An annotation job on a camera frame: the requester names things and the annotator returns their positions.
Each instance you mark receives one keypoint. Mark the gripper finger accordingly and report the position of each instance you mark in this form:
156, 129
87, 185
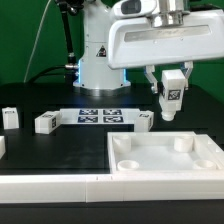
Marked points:
187, 68
149, 74

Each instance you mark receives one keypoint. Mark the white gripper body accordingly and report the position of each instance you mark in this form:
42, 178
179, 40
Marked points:
157, 32

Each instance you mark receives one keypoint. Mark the white square tabletop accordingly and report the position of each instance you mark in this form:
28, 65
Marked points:
162, 151

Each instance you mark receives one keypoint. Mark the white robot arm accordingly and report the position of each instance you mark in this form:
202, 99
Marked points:
95, 75

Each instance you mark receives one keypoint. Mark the white fiducial marker sheet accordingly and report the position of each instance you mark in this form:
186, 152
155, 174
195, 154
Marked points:
83, 116

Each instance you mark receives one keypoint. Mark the white U-shaped obstacle fence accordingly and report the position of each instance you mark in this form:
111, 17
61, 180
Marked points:
128, 186

